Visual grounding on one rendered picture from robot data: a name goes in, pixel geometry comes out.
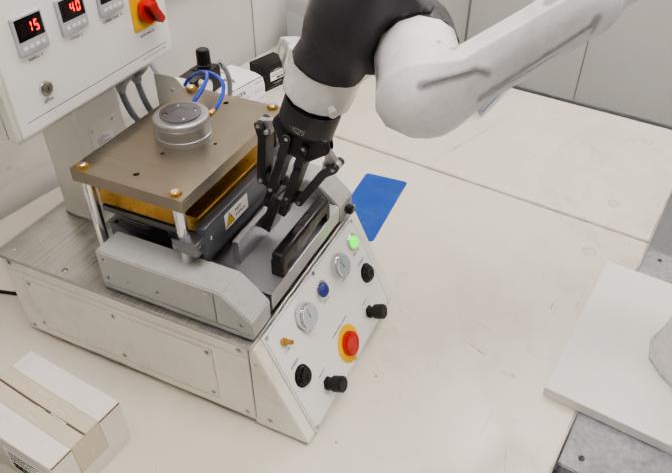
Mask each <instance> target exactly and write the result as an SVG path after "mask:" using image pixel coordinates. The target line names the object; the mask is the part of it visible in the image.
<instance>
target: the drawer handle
mask: <svg viewBox="0 0 672 473"><path fill-rule="evenodd" d="M329 218H330V205H329V201H328V199H326V198H324V197H318V198H317V199H316V200H315V201H314V202H313V204H312V205H311V206H310V207H309V208H308V210H307V211H306V212H305V213H304V214H303V216H302V217H301V218H300V219H299V221H298V222H297V223H296V224H295V225H294V227H293V228H292V229H291V230H290V231H289V233H288V234H287V235H286V236H285V238H284V239H283V240H282V241H281V242H280V244H279V245H278V246H277V247H276V248H275V250H274V251H273V252H272V259H271V268H272V274H273V275H276V276H279V277H282V278H284V277H285V276H286V275H287V273H288V272H287V263H288V262H289V260H290V259H291V258H292V257H293V255H294V254H295V253H296V251H297V250H298V249H299V248H300V246H301V245H302V244H303V243H304V241H305V240H306V239H307V237H308V236H309V235H310V234H311V232H312V231H313V230H314V228H315V227H316V226H317V225H318V223H319V222H320V221H324V222H327V221H328V220H329Z"/></svg>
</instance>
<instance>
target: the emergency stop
mask: <svg viewBox="0 0 672 473"><path fill-rule="evenodd" d="M342 348H343V351H344V353H345V354H346V355H347V356H354V355H355V354H356V353H357V352H358V349H359V338H358V335H357V334H356V333H355V332H354V331H347V332H346V333H345V334H344V336H343V339H342Z"/></svg>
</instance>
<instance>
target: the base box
mask: <svg viewBox="0 0 672 473"><path fill-rule="evenodd" d="M350 216H352V218H353V221H354V223H355V225H356V227H357V229H358V232H359V234H360V236H361V238H362V240H363V243H364V245H365V247H366V249H367V251H368V254H369V256H370V258H371V260H372V263H373V265H374V267H375V269H376V271H377V274H378V276H379V278H380V280H381V282H382V285H383V287H384V289H385V291H386V293H387V296H388V298H389V299H390V298H391V296H392V292H391V290H390V288H389V286H388V283H387V281H386V279H385V277H384V274H383V272H382V270H381V268H380V266H379V263H378V261H377V259H376V257H375V254H374V252H373V250H372V248H371V245H370V243H369V241H368V239H367V237H366V234H365V232H364V230H363V228H362V225H361V223H360V221H359V219H358V216H357V214H356V212H355V211H354V213H353V214H351V215H350ZM350 216H349V217H350ZM349 217H348V218H349ZM2 260H3V262H4V265H5V267H6V269H7V272H8V274H9V277H10V279H11V281H12V284H13V286H14V288H15V291H16V293H17V295H18V298H19V300H20V302H21V305H22V307H23V309H24V312H25V314H26V317H27V319H28V321H29V324H30V325H31V326H33V327H35V328H38V329H40V330H42V331H45V332H47V333H50V334H52V335H54V336H57V337H59V338H62V339H64V340H66V341H69V342H71V343H74V344H76V345H78V346H81V347H83V348H86V349H88V350H91V351H93V352H95V353H98V354H100V355H103V356H105V357H107V358H110V359H112V360H115V361H117V362H119V363H122V364H124V365H127V366H129V367H131V368H134V369H136V370H139V371H141V372H143V373H146V374H148V375H151V376H153V377H156V378H158V379H160V380H163V381H165V382H168V383H170V384H172V385H175V386H177V387H180V388H182V389H184V390H187V391H189V392H192V393H194V394H196V395H199V396H201V397H204V398H206V399H208V400H211V401H213V402H216V403H218V404H221V405H223V406H225V407H228V408H230V409H233V410H235V411H237V412H240V413H242V414H245V415H247V416H249V417H252V418H254V419H256V421H257V422H258V423H260V424H262V425H265V426H267V427H270V428H272V429H274V430H277V431H279V432H282V433H284V434H286V435H289V436H291V437H293V438H296V439H298V440H301V441H303V442H305V443H308V444H309V443H310V441H311V439H312V438H313V436H314V434H315V432H314V430H313V428H312V427H311V425H310V423H309V422H308V420H307V418H306V416H305V415H304V413H303V411H302V409H301V408H300V406H299V404H298V403H297V401H296V399H295V397H294V396H293V394H292V392H291V391H290V389H289V387H288V385H287V384H286V382H285V380H284V378H283V377H282V375H281V373H280V372H279V370H278V368H277V366H276V365H275V363H274V361H273V359H272V358H271V356H270V354H269V353H268V351H267V349H266V347H265V346H264V344H263V342H262V341H261V338H262V337H261V338H260V340H259V341H258V342H257V344H256V345H255V346H254V348H253V349H252V351H248V350H245V349H242V348H240V347H237V346H234V345H232V344H229V343H226V342H224V341H221V340H218V339H216V338H213V337H211V336H208V335H205V334H203V333H200V332H197V331H195V330H192V329H189V328H187V327H184V326H181V325H179V324H176V323H173V322H171V321H168V320H165V319H163V318H160V317H157V316H155V315H152V314H149V313H147V312H144V311H141V310H139V309H136V308H134V307H131V306H128V305H126V304H123V303H120V302H118V301H115V300H112V299H110V298H107V297H104V296H102V295H99V294H96V293H94V292H91V291H88V290H86V289H83V288H80V287H78V286H75V285H72V284H70V283H67V282H64V281H62V280H59V279H57V278H54V277H51V276H49V275H46V274H43V273H41V272H38V271H35V270H33V269H30V268H27V267H25V266H22V265H19V264H17V263H14V262H11V261H9V260H6V259H3V258H2Z"/></svg>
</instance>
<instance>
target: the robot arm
mask: <svg viewBox="0 0 672 473"><path fill-rule="evenodd" d="M636 1H637V0H535V1H534V2H533V3H532V4H530V5H528V6H527V7H525V8H523V9H522V10H520V11H518V12H516V13H515V14H513V15H511V16H509V17H508V18H506V19H504V20H502V21H501V22H499V23H497V24H495V25H494V26H492V27H490V28H488V29H487V30H485V31H483V32H481V33H480V34H478V35H476V36H474V37H473V38H471V39H469V40H467V41H466V42H464V43H462V44H460V45H459V42H460V41H459V38H458V35H457V32H456V29H455V26H454V23H453V19H452V18H451V16H450V14H449V13H448V11H447V9H446V8H445V7H444V6H443V5H442V4H441V3H440V2H439V1H438V0H308V4H307V7H306V11H305V14H304V20H303V26H302V34H301V37H297V36H284V37H280V40H279V43H278V48H277V51H278V54H279V57H280V60H281V62H282V68H283V74H284V75H285V76H284V80H283V91H284V92H285V95H284V98H283V101H282V104H281V107H280V110H279V113H278V114H277V115H276V116H275V117H270V116H269V115H268V114H264V115H263V116H262V117H261V118H259V119H258V120H257V121H256V122H255V123H254V128H255V131H256V134H257V137H258V146H257V181H258V183H260V184H264V185H265V186H266V188H267V192H266V195H265V198H264V201H263V205H264V206H266V207H268V208H267V211H266V214H265V217H264V220H263V223H262V226H261V228H263V229H265V230H266V231H268V232H271V230H272V229H273V228H274V227H275V226H276V225H277V223H278V222H279V221H280V218H281V216H283V217H284V216H286V215H287V213H288V212H289V211H290V210H291V207H292V204H293V203H295V204H296V205H297V206H299V207H300V206H302V205H303V204H304V203H305V202H306V200H307V199H308V198H309V197H310V196H311V195H312V194H313V192H314V191H315V190H316V189H317V188H318V187H319V185H320V184H321V183H322V182H323V181H324V180H325V179H326V178H327V177H329V176H332V175H334V174H336V173H337V172H338V171H339V169H340V168H341V167H342V166H343V165H344V163H345V161H344V159H343V158H342V157H338V158H337V156H336V155H335V153H334V152H333V150H332V149H333V146H334V144H333V136H334V134H335V131H336V129H337V126H338V124H339V121H340V119H341V116H342V114H344V113H346V112H348V110H349V109H350V107H351V106H352V103H353V101H354V99H355V96H356V94H357V92H358V89H359V87H360V85H361V82H362V80H363V78H364V77H365V75H374V76H375V81H376V89H375V110H376V111H377V113H378V115H379V116H380V118H381V120H382V121H383V123H384V125H385V126H386V127H388V128H390V129H392V130H395V131H397V132H399V133H401V134H403V135H406V136H408V137H410V138H418V139H430V138H436V137H442V136H444V135H446V134H447V133H449V132H451V131H453V130H455V129H456V128H458V127H459V126H460V125H461V124H462V123H464V122H465V121H466V120H467V119H468V118H469V117H471V116H472V115H473V114H474V113H475V112H477V111H478V110H479V109H480V108H481V107H482V106H484V105H485V104H486V103H487V102H489V101H491V100H492V99H494V98H495V97H497V96H499V95H500V94H502V93H504V92H505V91H507V90H509V89H510V88H512V87H514V86H515V85H517V84H518V83H520V82H522V81H523V80H525V79H527V78H528V77H530V76H532V75H533V74H535V73H536V72H538V71H540V70H541V69H543V68H545V67H546V66H548V65H550V64H551V63H553V62H555V61H556V60H558V59H559V58H561V57H563V56H564V55H566V54H568V53H569V52H571V51H573V50H574V49H576V48H578V47H579V46H581V45H582V44H584V43H586V42H587V41H589V40H591V39H592V38H594V37H596V36H597V35H599V34H601V33H602V32H604V31H605V30H607V29H609V28H610V27H611V26H612V25H613V24H614V22H615V21H616V20H617V18H618V17H619V16H620V14H621V13H622V11H623V10H624V9H625V8H626V7H627V6H629V5H630V4H632V3H634V2H636ZM274 131H275V133H276V136H277V139H278V142H279V145H280V147H279V150H278V153H277V159H276V162H275V165H274V168H273V152H274ZM292 156H293V157H295V158H296V159H295V162H294V164H293V166H294V168H293V170H292V173H291V176H290V179H289V181H288V184H287V187H286V186H284V185H281V184H282V183H283V182H284V181H283V180H284V177H285V174H286V171H287V169H288V166H289V163H290V160H291V158H292ZM323 156H324V157H325V160H324V161H323V162H322V165H323V166H322V169H321V170H320V171H319V173H318V174H317V175H316V176H315V177H314V178H313V180H312V181H311V182H310V183H309V184H308V186H307V187H306V188H305V189H304V190H303V192H302V191H299V188H300V186H301V183H302V181H303V178H304V175H305V173H306V170H307V168H308V165H309V162H311V161H313V160H316V159H318V158H321V157H323ZM649 359H650V361H651V362H652V364H653V365H654V366H655V368H656V369H657V371H658V372H659V374H660V375H661V377H662V378H663V379H664V380H665V381H666V382H667V383H668V384H670V385H671V386H672V315H671V317H670V318H669V320H668V321H667V323H666V324H665V326H664V327H663V328H662V329H660V330H659V331H658V332H657V333H656V334H655V335H654V336H653V337H652V338H651V342H650V350H649Z"/></svg>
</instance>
